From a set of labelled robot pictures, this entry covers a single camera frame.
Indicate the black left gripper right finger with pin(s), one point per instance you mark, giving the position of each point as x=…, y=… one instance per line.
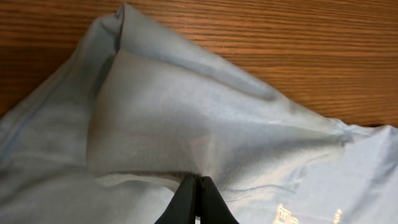
x=211, y=208

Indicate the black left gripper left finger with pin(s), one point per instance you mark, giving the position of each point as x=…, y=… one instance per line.
x=181, y=209

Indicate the light blue t-shirt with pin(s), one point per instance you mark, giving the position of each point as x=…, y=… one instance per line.
x=109, y=137

